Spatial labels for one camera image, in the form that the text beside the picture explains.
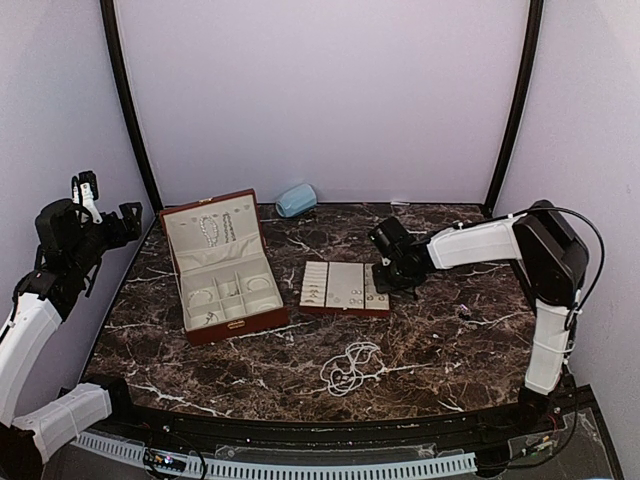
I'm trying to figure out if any large red jewelry box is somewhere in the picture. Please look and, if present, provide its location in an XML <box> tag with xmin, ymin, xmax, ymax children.
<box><xmin>160</xmin><ymin>189</ymin><xmax>289</xmax><ymax>346</ymax></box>

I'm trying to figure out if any white cable duct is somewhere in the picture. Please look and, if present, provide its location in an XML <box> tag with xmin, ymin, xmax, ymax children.
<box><xmin>71</xmin><ymin>432</ymin><xmax>477</xmax><ymax>479</ymax></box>

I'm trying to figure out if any light blue faceted cup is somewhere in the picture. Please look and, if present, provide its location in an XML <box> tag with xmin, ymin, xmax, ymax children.
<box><xmin>275</xmin><ymin>183</ymin><xmax>317</xmax><ymax>218</ymax></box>

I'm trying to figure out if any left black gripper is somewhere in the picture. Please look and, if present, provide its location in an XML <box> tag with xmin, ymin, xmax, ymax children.
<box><xmin>69</xmin><ymin>202</ymin><xmax>141</xmax><ymax>275</ymax></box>

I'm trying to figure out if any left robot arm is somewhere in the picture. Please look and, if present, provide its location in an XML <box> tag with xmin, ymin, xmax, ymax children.
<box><xmin>1</xmin><ymin>199</ymin><xmax>142</xmax><ymax>479</ymax></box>

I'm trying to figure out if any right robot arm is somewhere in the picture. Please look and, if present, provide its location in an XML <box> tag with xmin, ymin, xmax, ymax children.
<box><xmin>368</xmin><ymin>199</ymin><xmax>598</xmax><ymax>434</ymax></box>

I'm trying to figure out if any white bangle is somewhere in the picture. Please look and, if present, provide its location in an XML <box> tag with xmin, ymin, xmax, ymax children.
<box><xmin>256</xmin><ymin>299</ymin><xmax>279</xmax><ymax>311</ymax></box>

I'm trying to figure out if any long white pearl necklace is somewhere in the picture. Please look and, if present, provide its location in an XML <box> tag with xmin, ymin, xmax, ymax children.
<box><xmin>320</xmin><ymin>341</ymin><xmax>384</xmax><ymax>399</ymax></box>

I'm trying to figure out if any chunky pearl necklace in lid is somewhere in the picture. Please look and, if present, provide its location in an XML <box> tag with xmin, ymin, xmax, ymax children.
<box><xmin>198</xmin><ymin>214</ymin><xmax>222</xmax><ymax>249</ymax></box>

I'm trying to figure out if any small red jewelry tray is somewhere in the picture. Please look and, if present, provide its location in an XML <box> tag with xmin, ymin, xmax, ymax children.
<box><xmin>299</xmin><ymin>261</ymin><xmax>390</xmax><ymax>317</ymax></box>

